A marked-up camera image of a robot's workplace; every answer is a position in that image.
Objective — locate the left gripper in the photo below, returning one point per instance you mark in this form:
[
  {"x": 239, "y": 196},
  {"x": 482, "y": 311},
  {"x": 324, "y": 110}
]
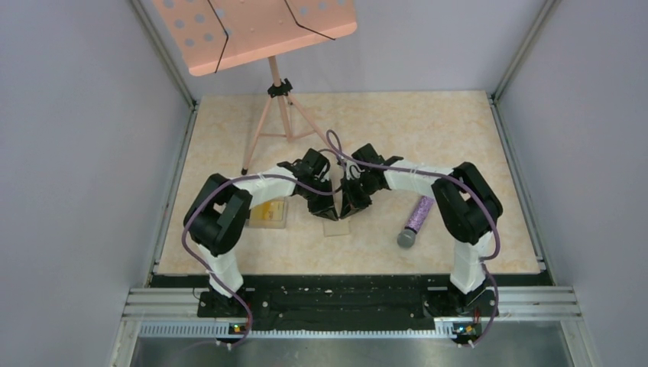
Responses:
[{"x": 325, "y": 208}]

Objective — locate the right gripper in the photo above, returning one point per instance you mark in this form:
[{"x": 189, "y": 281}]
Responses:
[{"x": 350, "y": 200}]

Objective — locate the clear plastic card box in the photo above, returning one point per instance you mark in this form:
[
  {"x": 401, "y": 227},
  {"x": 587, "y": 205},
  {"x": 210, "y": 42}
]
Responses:
[{"x": 281, "y": 226}]

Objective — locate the purple glitter microphone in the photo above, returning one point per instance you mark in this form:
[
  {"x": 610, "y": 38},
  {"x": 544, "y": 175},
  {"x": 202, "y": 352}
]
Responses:
[{"x": 407, "y": 236}]

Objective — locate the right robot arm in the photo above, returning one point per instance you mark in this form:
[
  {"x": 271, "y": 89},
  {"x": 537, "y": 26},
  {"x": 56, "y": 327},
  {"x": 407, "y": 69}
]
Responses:
[{"x": 468, "y": 206}]

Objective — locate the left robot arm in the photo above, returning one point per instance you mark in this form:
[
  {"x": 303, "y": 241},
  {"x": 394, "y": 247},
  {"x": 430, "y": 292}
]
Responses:
[{"x": 217, "y": 216}]

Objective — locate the black stripe yellow card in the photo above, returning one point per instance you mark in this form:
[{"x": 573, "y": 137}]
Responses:
[{"x": 270, "y": 213}]

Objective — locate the pink music stand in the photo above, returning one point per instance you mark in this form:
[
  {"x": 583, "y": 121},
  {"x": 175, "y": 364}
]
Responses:
[{"x": 218, "y": 35}]

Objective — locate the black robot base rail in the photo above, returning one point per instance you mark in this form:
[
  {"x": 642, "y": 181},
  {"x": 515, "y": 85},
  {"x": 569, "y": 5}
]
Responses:
[{"x": 348, "y": 303}]

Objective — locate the grey slotted cable duct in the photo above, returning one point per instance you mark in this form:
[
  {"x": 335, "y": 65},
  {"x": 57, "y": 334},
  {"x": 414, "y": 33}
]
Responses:
[{"x": 233, "y": 331}]

